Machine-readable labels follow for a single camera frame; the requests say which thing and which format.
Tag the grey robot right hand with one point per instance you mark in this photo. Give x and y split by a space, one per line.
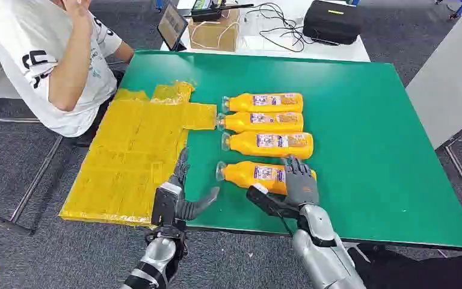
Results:
300 189

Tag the black case yellow label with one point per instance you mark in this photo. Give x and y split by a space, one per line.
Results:
330 24

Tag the white table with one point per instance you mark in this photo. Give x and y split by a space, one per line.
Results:
334 52

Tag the metal floor frame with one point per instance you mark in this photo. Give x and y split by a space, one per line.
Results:
460 175
35 179

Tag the yellow sheet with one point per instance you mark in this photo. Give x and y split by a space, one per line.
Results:
127 159

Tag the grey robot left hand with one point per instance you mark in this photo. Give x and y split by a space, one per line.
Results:
191 208

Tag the green table mat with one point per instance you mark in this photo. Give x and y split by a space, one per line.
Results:
354 139

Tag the person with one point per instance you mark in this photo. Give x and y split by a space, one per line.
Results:
23 36

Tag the robot black leg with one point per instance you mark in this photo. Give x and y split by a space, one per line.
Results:
414 271

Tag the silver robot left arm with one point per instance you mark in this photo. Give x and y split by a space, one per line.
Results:
159 253

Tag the brown cardboard box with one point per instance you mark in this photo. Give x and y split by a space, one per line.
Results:
211 40

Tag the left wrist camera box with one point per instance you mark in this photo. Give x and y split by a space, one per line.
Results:
165 205

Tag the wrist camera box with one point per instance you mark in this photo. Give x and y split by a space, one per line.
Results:
165 205
267 201

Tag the black radio with antenna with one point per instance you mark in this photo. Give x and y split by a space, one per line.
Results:
205 15

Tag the black tablet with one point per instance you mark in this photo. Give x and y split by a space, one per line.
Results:
171 26

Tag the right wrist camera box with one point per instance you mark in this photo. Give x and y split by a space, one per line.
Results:
267 201

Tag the orange drink bottle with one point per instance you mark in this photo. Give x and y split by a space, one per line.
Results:
243 144
239 122
239 174
243 103

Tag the grey table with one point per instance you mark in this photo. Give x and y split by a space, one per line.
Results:
450 79

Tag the person's right hand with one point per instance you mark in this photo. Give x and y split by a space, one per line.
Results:
75 5

